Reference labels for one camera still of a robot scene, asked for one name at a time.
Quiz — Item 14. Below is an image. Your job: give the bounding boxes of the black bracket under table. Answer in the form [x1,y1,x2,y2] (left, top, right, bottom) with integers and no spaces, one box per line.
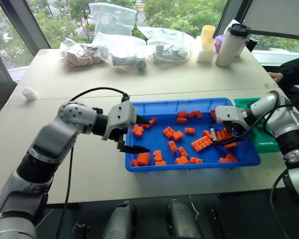
[73,222,91,239]
[208,207,227,239]

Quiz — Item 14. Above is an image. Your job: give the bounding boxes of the dark window frame post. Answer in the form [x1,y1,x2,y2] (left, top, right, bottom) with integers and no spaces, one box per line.
[0,0,51,50]

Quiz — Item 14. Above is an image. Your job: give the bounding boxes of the small cylindrical battery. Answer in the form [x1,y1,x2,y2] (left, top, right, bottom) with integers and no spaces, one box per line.
[209,127,218,143]

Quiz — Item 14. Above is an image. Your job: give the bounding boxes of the blue plastic bin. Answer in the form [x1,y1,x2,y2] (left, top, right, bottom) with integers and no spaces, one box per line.
[125,97,262,173]

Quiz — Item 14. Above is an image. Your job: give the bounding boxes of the plastic bag with pink contents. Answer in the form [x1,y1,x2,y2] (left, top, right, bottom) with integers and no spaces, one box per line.
[59,39,103,68]

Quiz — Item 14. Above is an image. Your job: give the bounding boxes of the black chair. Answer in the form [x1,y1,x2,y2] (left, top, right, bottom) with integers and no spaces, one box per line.
[0,41,18,128]

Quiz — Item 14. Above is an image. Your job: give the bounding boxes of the black cylindrical bottle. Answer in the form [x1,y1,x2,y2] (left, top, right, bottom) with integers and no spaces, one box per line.
[245,35,261,53]

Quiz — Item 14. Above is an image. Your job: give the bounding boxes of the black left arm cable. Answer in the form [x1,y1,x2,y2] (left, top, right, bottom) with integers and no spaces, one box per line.
[55,87,131,239]

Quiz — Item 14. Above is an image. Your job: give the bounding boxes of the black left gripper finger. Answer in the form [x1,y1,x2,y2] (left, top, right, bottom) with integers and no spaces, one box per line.
[120,144,151,154]
[135,115,151,126]

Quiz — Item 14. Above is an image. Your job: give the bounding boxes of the small white roll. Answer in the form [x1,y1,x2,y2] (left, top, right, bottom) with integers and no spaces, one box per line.
[21,87,38,101]

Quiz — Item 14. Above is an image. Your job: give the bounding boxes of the dark rounded grey shape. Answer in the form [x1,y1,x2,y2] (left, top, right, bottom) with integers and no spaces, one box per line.
[101,200,138,239]
[166,199,203,239]

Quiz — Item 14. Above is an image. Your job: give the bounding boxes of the plastic bag with grey parts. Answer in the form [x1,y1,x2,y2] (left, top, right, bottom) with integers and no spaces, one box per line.
[93,31,148,73]

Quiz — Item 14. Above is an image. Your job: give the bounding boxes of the empty clear plastic bag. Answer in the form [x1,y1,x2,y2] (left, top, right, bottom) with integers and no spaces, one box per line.
[88,2,138,38]

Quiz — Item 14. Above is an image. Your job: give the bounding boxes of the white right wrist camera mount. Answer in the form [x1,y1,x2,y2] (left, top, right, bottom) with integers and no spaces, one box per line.
[214,105,248,125]

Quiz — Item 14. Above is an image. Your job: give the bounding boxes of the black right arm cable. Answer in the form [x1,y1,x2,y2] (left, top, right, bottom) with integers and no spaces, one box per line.
[235,104,299,239]

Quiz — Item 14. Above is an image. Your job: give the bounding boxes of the thin white cable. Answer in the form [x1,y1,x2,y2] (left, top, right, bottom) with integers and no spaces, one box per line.
[188,195,200,221]

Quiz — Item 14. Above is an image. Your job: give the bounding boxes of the white tumbler with black lid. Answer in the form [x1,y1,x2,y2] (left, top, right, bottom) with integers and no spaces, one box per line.
[215,23,251,68]

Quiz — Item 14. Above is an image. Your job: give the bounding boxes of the person's bare hand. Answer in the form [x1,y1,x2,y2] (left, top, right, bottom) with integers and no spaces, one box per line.
[267,71,284,83]

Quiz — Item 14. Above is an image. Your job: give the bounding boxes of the large orange toy brick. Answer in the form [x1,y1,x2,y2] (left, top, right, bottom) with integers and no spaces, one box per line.
[191,135,213,152]

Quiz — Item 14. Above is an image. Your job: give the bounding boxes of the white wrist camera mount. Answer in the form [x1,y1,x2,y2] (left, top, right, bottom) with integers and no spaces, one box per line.
[214,105,248,125]
[102,100,138,141]

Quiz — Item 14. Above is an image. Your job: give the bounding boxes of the plastic bag with white cables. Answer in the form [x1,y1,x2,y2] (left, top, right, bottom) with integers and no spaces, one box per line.
[139,26,191,65]

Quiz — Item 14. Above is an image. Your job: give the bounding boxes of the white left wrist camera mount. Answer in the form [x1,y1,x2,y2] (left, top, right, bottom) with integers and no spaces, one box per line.
[102,100,138,141]

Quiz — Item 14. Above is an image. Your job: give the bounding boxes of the pale yellow cup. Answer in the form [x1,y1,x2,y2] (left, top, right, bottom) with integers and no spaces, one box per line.
[201,24,216,40]

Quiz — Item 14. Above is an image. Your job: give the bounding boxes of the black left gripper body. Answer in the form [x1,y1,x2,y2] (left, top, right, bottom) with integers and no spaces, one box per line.
[108,125,128,151]

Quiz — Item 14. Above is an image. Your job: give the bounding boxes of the purple box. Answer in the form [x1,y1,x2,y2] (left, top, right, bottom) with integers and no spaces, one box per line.
[214,34,226,54]

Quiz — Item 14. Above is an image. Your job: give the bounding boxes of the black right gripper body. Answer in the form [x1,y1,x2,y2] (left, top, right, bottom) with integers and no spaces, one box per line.
[223,119,244,137]

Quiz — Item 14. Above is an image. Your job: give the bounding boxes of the green plastic bin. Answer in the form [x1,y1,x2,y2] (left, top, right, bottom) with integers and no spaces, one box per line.
[233,97,280,153]

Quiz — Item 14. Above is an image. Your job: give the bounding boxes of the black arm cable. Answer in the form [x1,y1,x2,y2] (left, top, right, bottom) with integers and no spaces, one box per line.
[55,87,131,239]
[235,104,299,239]

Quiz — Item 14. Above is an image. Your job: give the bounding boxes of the grey window blind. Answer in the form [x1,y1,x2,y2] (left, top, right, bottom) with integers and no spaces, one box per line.
[239,0,299,42]

